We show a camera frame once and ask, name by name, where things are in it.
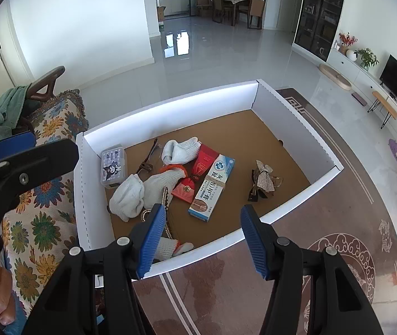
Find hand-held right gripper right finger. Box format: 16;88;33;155
240;204;384;335

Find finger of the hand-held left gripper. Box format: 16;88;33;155
0;131;37;169
0;139;80;200

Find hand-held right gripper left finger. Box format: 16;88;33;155
22;203;167;335

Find white knit work glove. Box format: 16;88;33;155
144;165;188;213
161;137;203;166
108;174;145;222
153;235;194;262

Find brown bead necklace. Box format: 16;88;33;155
140;186;170;240

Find dark sunglasses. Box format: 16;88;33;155
247;169;266;203

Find blue white ointment box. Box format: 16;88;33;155
188;154;236;223

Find rhinestone bow hair clip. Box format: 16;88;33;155
254;160;276;193

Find clear plastic box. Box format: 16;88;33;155
100;144;128;190

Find rimless glasses with brown cord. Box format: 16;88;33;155
136;138;159;176

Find red drawstring pouch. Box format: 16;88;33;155
171;144;220;204

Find white cardboard box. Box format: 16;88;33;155
74;80;344;280

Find green towel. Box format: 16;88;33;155
0;84;34;148

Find dark wooden armchair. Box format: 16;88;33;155
27;66;66;102

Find round wooden floor board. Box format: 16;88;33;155
319;63;353;92

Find wooden bench with metal legs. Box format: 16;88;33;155
367;91;397;129

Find white television cabinet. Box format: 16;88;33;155
326;47;397;137

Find green potted plant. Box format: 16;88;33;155
355;48;379;71

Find red flowers in vase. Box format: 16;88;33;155
338;32;356;55

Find brown dining chair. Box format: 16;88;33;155
247;0;267;30
196;0;215;16
212;0;236;26

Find black glass display cabinet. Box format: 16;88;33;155
292;0;348;61

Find dining table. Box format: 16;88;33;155
220;0;255;12

